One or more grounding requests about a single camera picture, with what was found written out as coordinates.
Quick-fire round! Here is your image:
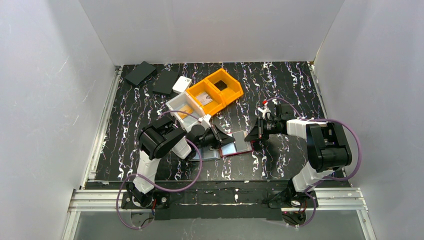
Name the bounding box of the red leather card holder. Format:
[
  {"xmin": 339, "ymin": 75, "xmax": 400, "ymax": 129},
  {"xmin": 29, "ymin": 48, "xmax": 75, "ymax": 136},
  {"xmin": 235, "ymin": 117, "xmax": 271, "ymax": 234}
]
[{"xmin": 219, "ymin": 140, "xmax": 253, "ymax": 157}]

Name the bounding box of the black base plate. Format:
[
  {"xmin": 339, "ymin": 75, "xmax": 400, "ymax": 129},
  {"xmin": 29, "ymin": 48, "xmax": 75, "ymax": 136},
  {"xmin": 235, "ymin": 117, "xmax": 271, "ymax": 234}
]
[{"xmin": 119, "ymin": 182, "xmax": 319, "ymax": 224}]

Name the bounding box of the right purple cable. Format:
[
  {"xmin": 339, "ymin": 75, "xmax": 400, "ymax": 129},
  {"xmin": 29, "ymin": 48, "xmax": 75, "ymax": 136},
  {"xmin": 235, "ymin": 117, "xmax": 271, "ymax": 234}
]
[{"xmin": 264, "ymin": 96, "xmax": 363, "ymax": 228}]

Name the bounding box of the orange bin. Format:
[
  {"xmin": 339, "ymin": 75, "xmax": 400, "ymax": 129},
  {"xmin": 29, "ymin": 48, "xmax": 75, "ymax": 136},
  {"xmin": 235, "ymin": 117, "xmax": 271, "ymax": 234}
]
[
  {"xmin": 186, "ymin": 79, "xmax": 226, "ymax": 116},
  {"xmin": 205, "ymin": 68, "xmax": 244, "ymax": 105}
]

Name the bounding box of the aluminium rail frame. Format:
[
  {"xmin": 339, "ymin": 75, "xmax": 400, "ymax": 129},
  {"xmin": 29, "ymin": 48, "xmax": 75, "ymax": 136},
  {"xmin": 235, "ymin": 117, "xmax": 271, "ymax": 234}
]
[{"xmin": 61, "ymin": 66, "xmax": 376, "ymax": 240}]

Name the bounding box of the black flat box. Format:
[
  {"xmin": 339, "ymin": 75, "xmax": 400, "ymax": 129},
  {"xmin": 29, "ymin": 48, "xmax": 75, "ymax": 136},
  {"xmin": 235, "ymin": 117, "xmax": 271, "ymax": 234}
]
[
  {"xmin": 152, "ymin": 70, "xmax": 180, "ymax": 96},
  {"xmin": 124, "ymin": 61, "xmax": 157, "ymax": 87}
]

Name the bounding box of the orange bin right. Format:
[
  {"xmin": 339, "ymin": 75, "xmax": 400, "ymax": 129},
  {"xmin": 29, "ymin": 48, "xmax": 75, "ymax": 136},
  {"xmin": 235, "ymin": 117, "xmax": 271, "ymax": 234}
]
[{"xmin": 205, "ymin": 68, "xmax": 244, "ymax": 105}]

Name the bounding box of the orange bin middle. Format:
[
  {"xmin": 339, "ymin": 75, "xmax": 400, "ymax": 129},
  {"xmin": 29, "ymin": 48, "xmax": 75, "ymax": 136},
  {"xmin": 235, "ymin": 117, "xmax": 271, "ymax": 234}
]
[{"xmin": 186, "ymin": 79, "xmax": 226, "ymax": 116}]

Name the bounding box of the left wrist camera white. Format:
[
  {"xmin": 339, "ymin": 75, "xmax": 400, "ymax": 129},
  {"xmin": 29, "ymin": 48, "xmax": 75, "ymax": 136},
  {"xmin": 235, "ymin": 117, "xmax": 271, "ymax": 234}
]
[{"xmin": 198, "ymin": 114, "xmax": 212, "ymax": 129}]

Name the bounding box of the grey card holder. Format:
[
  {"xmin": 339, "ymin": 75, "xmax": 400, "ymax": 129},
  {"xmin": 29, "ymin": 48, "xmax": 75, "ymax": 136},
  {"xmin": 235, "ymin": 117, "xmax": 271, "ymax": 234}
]
[{"xmin": 190, "ymin": 148, "xmax": 221, "ymax": 162}]

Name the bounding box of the orange card in bin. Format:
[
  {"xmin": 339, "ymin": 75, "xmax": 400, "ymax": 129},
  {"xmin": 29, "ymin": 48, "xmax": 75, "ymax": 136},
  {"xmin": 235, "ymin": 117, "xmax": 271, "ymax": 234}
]
[{"xmin": 177, "ymin": 104, "xmax": 194, "ymax": 119}]

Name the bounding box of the black flat box right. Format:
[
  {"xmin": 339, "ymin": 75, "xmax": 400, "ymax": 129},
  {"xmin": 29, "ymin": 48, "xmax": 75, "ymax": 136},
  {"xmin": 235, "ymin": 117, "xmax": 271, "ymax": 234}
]
[{"xmin": 152, "ymin": 70, "xmax": 180, "ymax": 96}]

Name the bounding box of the black card in bin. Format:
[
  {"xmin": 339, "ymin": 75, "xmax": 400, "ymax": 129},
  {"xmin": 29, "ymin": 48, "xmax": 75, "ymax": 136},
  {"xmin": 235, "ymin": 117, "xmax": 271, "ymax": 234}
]
[{"xmin": 214, "ymin": 80, "xmax": 228, "ymax": 91}]

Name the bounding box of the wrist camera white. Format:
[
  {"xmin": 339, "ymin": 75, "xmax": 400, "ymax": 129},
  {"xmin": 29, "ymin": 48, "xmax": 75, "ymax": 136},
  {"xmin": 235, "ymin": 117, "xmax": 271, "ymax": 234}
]
[
  {"xmin": 198, "ymin": 114, "xmax": 212, "ymax": 129},
  {"xmin": 257, "ymin": 101, "xmax": 271, "ymax": 120}
]

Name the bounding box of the white plastic bin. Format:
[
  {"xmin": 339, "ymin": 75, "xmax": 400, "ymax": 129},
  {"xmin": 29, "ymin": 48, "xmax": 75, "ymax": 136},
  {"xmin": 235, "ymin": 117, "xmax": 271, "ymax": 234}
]
[{"xmin": 165, "ymin": 92, "xmax": 207, "ymax": 132}]

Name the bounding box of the grey credit card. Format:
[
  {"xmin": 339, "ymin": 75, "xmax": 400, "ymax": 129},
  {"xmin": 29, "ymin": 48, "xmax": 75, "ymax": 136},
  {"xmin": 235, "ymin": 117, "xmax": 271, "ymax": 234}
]
[{"xmin": 232, "ymin": 131, "xmax": 251, "ymax": 153}]

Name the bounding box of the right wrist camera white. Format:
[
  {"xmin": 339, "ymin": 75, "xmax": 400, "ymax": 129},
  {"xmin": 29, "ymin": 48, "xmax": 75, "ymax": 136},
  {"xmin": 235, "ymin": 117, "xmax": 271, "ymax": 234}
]
[{"xmin": 257, "ymin": 101, "xmax": 271, "ymax": 120}]

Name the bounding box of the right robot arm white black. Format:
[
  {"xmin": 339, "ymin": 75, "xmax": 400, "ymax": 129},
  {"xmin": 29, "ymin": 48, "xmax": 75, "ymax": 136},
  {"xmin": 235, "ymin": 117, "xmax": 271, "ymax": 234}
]
[{"xmin": 244, "ymin": 104, "xmax": 352, "ymax": 195}]

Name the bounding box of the id card in bin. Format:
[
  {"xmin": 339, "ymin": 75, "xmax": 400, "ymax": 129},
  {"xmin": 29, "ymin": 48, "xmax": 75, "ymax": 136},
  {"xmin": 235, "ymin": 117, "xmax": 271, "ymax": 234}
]
[{"xmin": 196, "ymin": 92, "xmax": 213, "ymax": 106}]

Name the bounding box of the white small box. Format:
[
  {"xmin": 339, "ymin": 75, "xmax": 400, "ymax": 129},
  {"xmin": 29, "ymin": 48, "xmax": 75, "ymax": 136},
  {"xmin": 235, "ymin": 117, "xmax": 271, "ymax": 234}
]
[{"xmin": 172, "ymin": 76, "xmax": 193, "ymax": 94}]

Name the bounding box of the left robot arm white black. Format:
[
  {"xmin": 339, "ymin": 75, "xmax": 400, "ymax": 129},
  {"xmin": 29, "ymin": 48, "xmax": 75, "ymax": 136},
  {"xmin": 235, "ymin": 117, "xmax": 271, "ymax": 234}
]
[{"xmin": 126, "ymin": 116, "xmax": 235, "ymax": 207}]

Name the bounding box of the black flat box left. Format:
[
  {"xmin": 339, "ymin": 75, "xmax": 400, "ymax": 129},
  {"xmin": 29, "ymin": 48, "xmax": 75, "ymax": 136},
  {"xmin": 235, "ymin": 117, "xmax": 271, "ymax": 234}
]
[{"xmin": 124, "ymin": 61, "xmax": 157, "ymax": 87}]

